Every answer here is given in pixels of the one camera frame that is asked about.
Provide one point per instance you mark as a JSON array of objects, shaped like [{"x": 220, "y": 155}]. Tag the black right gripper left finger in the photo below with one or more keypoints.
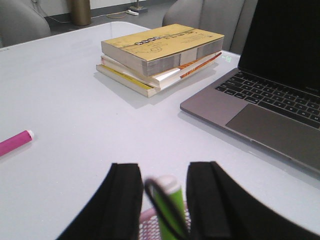
[{"x": 113, "y": 212}]

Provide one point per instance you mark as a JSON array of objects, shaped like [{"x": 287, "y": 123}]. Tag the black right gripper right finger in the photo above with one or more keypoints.
[{"x": 220, "y": 209}]

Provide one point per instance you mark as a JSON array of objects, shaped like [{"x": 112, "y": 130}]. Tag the pink highlighter pen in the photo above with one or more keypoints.
[{"x": 16, "y": 141}]

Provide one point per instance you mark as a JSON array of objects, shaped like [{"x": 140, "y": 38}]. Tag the green highlighter pen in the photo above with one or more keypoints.
[{"x": 165, "y": 193}]

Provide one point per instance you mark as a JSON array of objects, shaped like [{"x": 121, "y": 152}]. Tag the pink mesh pen holder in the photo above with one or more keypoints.
[{"x": 149, "y": 227}]

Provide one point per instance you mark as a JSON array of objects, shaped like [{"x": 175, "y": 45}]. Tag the grey laptop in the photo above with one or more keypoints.
[{"x": 272, "y": 97}]

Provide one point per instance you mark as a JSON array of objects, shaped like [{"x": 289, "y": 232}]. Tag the middle white book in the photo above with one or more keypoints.
[{"x": 163, "y": 79}]

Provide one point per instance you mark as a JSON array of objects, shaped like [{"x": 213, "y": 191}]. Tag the bottom yellow book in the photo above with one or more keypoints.
[{"x": 128, "y": 81}]

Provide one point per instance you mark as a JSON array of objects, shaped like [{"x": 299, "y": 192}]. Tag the yellow book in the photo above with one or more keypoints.
[
  {"x": 157, "y": 50},
  {"x": 128, "y": 81}
]

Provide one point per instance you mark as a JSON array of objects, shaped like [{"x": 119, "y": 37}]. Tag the top yellow book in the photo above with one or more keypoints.
[{"x": 157, "y": 50}]

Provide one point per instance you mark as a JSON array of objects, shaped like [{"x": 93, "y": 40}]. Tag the grey chair right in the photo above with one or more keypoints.
[{"x": 231, "y": 18}]

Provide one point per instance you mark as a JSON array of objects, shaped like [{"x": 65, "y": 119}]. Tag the grey chair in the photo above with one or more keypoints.
[
  {"x": 231, "y": 18},
  {"x": 20, "y": 23}
]

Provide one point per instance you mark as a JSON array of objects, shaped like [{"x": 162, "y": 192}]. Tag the white power strip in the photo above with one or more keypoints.
[{"x": 130, "y": 12}]

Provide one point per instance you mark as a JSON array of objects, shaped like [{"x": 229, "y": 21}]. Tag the brass floor lamp base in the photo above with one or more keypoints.
[{"x": 80, "y": 11}]

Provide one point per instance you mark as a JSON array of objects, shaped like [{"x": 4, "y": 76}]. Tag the grey chair left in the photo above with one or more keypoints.
[{"x": 20, "y": 23}]

